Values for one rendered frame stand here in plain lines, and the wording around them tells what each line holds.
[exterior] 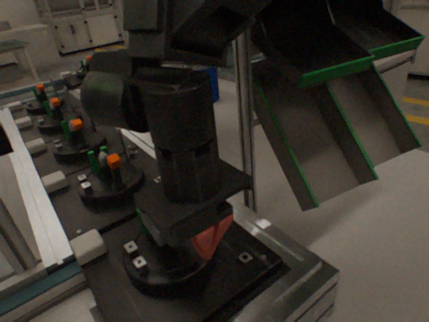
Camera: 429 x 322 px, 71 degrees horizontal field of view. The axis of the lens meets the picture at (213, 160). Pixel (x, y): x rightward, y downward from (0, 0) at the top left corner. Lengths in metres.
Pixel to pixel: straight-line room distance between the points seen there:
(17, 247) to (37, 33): 7.30
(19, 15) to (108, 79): 10.69
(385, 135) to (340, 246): 0.24
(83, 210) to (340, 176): 0.48
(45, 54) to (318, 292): 7.59
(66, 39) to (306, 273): 9.11
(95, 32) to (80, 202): 9.01
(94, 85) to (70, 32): 9.09
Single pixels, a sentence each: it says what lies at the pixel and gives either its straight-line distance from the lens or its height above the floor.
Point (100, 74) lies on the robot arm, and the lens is 0.30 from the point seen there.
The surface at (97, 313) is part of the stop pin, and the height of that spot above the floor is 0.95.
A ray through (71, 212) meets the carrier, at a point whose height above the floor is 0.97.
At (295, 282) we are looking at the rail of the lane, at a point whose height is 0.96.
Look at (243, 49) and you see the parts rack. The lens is 0.48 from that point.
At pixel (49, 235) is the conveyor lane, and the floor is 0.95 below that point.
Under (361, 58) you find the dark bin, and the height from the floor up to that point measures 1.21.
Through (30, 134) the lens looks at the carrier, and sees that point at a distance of 1.12.
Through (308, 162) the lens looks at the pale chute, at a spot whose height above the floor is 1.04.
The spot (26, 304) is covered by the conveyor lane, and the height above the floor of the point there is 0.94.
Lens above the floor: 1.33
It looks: 31 degrees down
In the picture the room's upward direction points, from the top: 7 degrees counter-clockwise
